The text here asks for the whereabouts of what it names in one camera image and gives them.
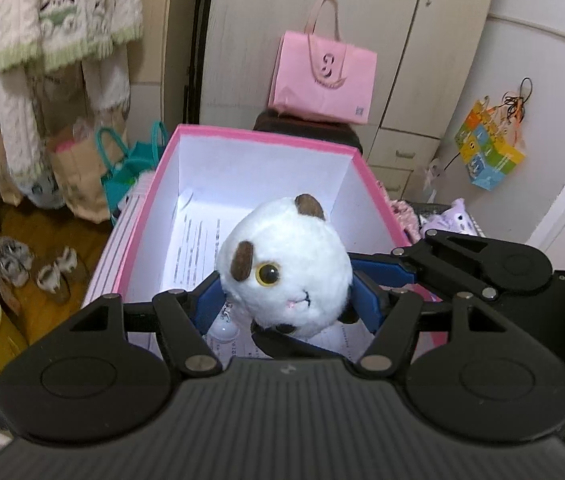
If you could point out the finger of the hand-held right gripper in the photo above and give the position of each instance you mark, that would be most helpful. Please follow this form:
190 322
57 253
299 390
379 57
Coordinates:
387 270

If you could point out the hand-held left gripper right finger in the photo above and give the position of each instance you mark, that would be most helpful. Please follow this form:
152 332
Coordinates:
368 305

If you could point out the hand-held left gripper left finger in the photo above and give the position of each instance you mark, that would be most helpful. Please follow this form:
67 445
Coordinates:
208 305

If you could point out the white plush toy brown ears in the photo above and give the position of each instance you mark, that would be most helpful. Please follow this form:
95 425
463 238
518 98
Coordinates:
287 255

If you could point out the pink cardboard box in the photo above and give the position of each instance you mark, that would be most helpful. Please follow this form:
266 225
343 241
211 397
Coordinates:
262 170

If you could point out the printed paper sheet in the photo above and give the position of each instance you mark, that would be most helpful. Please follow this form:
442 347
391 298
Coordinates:
192 255

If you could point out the pink knitted item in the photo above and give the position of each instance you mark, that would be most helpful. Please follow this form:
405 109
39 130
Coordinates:
405 217

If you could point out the purple plush toy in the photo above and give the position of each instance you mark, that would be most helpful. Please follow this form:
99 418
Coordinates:
455 217

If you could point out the colourful gift bag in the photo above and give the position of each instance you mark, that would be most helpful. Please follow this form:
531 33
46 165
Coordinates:
487 150

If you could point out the pair of sandals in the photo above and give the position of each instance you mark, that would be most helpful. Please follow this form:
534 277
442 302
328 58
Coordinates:
60 275

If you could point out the black suitcase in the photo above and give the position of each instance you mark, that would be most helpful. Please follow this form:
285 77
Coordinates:
307 132

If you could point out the brown paper bag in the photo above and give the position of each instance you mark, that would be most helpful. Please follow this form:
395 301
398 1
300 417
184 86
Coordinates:
80 175

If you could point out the pink tote bag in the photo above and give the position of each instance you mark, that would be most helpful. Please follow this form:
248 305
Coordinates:
312 90

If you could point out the grey fluffy slipper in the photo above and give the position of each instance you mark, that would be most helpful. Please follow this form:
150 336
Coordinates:
12 260

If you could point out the pale wooden wardrobe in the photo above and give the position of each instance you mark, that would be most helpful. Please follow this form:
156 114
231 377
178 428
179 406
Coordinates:
242 35

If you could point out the cream knit cardigan green trim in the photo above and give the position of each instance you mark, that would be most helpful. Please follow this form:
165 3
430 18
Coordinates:
62 10

